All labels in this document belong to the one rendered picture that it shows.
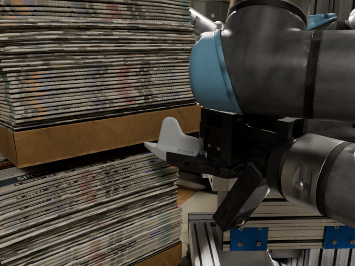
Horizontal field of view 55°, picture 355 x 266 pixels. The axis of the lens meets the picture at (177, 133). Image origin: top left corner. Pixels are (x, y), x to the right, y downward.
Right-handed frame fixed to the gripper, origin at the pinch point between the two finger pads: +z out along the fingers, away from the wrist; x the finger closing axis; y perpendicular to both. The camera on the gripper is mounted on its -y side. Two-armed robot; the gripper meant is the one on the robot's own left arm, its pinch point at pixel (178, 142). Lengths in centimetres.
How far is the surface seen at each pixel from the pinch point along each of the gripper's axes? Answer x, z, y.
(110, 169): 9.7, 3.8, -3.2
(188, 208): -91, 104, -85
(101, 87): 11.0, 2.5, 9.0
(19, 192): 22.3, 3.3, -3.0
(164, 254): 1.0, 2.7, -20.7
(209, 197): -112, 107, -85
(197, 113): -5.3, 1.7, 3.4
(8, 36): 21.2, 3.8, 15.4
